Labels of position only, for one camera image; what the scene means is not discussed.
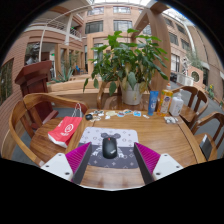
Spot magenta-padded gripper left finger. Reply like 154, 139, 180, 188
40, 142, 93, 186

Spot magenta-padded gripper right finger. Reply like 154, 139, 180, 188
133, 142, 184, 186

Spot black computer mouse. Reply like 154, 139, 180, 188
101, 136, 118, 160

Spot grey white printed mouse pad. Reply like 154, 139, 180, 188
78, 126, 140, 170

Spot wooden armchair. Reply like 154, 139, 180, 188
96, 81, 151, 111
1, 92, 90, 167
171, 85, 209, 129
191, 111, 224, 161

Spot red paper bag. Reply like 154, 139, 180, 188
47, 103, 83, 149

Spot small white earbud case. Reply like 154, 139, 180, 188
163, 116, 179, 125

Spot black notebook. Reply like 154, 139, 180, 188
198, 133, 214, 161

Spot white pump bottle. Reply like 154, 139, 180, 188
168, 89, 185, 117

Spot blue tube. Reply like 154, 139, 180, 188
147, 90, 160, 117

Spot potted yellow flowers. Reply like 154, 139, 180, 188
206, 84, 216, 100

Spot agave plant in wooden planter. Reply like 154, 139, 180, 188
48, 64, 101, 93

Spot dark red wooden lectern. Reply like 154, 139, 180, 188
14, 60, 59, 131

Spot green plant in white pot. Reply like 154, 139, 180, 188
83, 28, 169, 106

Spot dark bust statue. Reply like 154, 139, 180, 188
25, 44, 38, 65

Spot white sculpture on pedestal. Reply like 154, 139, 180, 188
175, 56, 195, 87

